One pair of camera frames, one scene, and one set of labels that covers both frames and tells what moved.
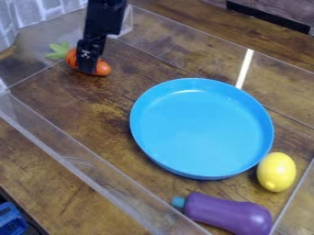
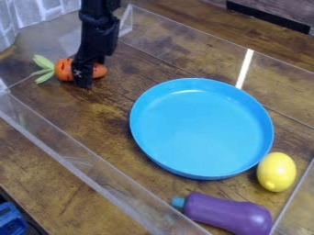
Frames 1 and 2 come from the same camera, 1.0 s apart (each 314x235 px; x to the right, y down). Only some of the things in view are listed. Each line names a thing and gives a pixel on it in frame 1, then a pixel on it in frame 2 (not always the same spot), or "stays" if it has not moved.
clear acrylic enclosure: (190, 124) stays
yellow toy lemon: (277, 172) stays
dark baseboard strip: (268, 16) stays
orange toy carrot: (67, 52) to (62, 68)
